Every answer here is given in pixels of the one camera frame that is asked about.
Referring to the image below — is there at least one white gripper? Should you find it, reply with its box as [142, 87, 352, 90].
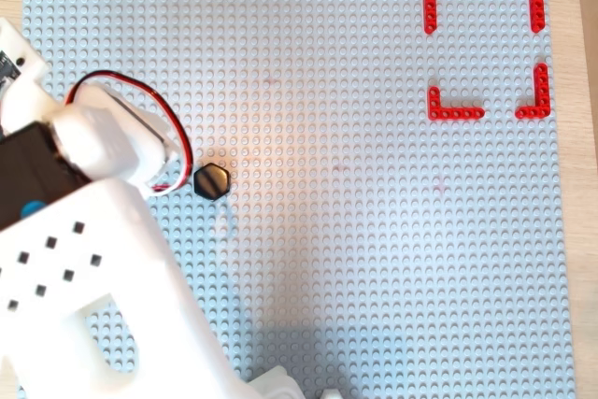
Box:
[50, 81, 182, 186]

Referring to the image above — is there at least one white camera mount with board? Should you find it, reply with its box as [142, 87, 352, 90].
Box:
[0, 17, 50, 132]

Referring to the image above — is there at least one black hexagonal Lego piece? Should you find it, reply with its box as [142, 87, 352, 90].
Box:
[192, 163, 232, 203]

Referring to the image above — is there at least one grey Lego baseplate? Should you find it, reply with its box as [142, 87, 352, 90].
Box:
[17, 0, 577, 399]

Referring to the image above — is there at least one red L-shaped Lego beam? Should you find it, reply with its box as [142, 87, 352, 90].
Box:
[507, 0, 547, 35]
[427, 85, 486, 122]
[514, 62, 551, 121]
[423, 0, 458, 36]

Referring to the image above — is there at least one red and black motor cable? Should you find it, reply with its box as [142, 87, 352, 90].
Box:
[64, 70, 195, 195]

